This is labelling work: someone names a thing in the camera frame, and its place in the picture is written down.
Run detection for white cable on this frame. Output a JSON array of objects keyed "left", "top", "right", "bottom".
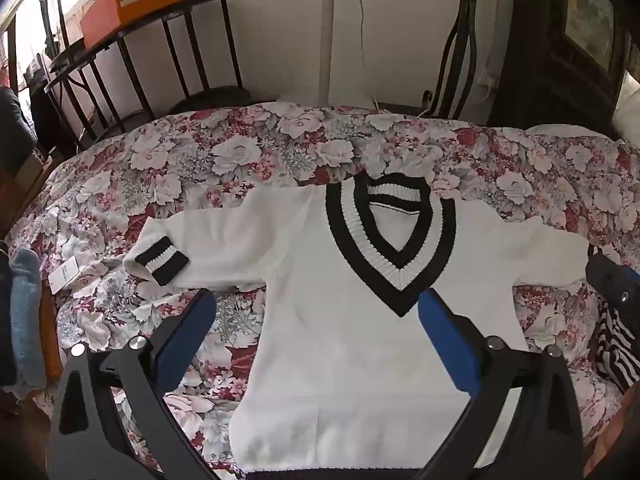
[{"left": 350, "top": 0, "right": 382, "bottom": 109}]

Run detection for dark wooden cabinet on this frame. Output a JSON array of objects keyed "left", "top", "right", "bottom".
[{"left": 487, "top": 0, "right": 633, "bottom": 128}]

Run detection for white sweater with black trim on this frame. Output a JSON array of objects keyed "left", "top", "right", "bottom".
[{"left": 122, "top": 172, "right": 591, "bottom": 476}]

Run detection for blue denim cloth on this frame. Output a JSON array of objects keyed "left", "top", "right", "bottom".
[{"left": 7, "top": 247, "right": 48, "bottom": 396}]

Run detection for dark cloth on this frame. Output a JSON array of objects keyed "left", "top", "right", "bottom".
[{"left": 0, "top": 85, "right": 38, "bottom": 171}]

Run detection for black metal rack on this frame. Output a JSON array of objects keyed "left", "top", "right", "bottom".
[{"left": 44, "top": 0, "right": 253, "bottom": 141}]

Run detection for black white striped cloth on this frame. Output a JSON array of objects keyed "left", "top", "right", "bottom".
[{"left": 595, "top": 302, "right": 640, "bottom": 393}]

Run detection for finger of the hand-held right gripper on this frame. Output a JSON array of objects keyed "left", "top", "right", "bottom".
[{"left": 585, "top": 247, "right": 640, "bottom": 311}]

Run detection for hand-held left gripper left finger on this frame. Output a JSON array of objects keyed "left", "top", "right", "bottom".
[{"left": 47, "top": 287, "right": 218, "bottom": 480}]

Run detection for floral blanket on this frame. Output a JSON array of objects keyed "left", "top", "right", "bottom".
[{"left": 0, "top": 102, "right": 640, "bottom": 480}]

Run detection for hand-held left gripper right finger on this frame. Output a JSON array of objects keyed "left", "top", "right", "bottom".
[{"left": 410, "top": 287, "right": 586, "bottom": 480}]

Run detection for white pillow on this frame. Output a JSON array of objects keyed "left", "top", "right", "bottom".
[{"left": 610, "top": 72, "right": 640, "bottom": 136}]

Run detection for white pole stand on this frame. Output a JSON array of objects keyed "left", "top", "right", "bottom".
[{"left": 277, "top": 0, "right": 376, "bottom": 110}]

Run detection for framed picture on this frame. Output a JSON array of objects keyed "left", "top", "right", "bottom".
[{"left": 565, "top": 0, "right": 616, "bottom": 71}]

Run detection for white paper tag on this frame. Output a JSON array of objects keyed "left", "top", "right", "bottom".
[{"left": 47, "top": 260, "right": 108, "bottom": 293}]

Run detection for orange box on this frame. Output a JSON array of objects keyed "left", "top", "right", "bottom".
[{"left": 79, "top": 0, "right": 196, "bottom": 51}]

